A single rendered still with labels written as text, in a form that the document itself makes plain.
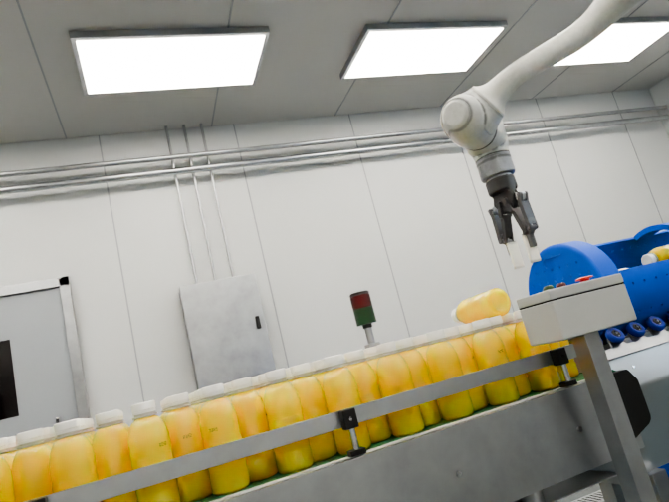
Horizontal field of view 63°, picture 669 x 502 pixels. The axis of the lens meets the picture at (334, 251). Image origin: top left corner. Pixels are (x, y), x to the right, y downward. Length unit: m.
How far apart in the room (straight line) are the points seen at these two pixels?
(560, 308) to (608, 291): 0.13
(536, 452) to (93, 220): 4.12
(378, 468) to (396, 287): 4.08
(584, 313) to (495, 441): 0.31
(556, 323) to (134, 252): 3.95
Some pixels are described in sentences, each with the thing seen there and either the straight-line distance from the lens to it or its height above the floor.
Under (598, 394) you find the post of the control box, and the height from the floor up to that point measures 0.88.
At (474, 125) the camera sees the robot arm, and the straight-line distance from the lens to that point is 1.30.
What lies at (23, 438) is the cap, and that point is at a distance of 1.04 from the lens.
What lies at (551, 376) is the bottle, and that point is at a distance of 1.29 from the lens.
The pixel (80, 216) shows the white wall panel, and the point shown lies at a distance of 4.84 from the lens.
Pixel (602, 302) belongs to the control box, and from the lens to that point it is 1.22.
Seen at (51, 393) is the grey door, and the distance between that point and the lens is 4.56.
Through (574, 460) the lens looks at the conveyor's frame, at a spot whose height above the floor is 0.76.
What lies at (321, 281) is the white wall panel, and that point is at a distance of 4.83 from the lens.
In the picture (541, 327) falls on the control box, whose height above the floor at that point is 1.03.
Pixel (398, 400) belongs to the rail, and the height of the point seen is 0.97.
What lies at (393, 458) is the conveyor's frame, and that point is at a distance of 1.05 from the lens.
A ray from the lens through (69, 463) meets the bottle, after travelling 0.99.
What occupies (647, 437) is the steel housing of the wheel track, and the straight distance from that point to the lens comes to 1.61.
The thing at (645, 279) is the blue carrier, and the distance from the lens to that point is 1.64.
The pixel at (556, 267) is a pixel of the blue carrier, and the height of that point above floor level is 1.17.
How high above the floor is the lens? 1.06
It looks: 12 degrees up
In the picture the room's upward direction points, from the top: 14 degrees counter-clockwise
